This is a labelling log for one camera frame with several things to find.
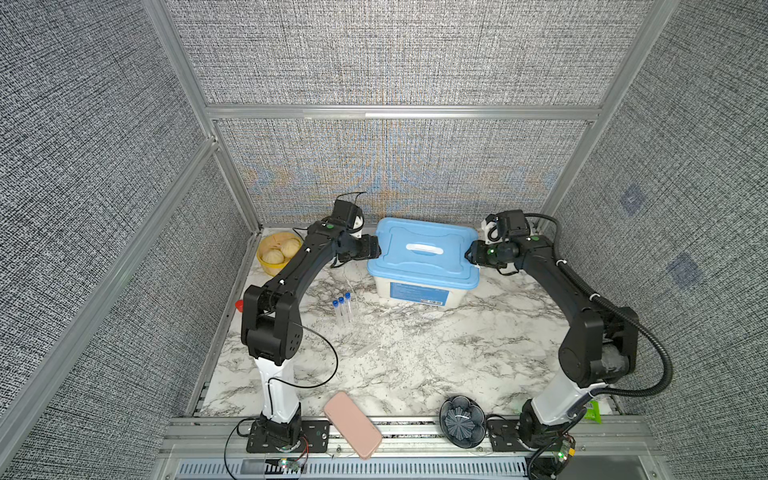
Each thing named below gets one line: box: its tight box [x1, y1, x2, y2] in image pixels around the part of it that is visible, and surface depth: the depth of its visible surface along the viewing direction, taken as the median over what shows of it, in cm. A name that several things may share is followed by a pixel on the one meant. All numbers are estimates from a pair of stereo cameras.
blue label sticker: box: [390, 282, 450, 306], surface depth 94 cm
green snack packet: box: [584, 400, 603, 424], surface depth 78 cm
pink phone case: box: [323, 391, 383, 460], surface depth 76 cm
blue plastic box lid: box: [368, 217, 481, 290], surface depth 92 cm
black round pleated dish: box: [439, 395, 487, 449], surface depth 76 cm
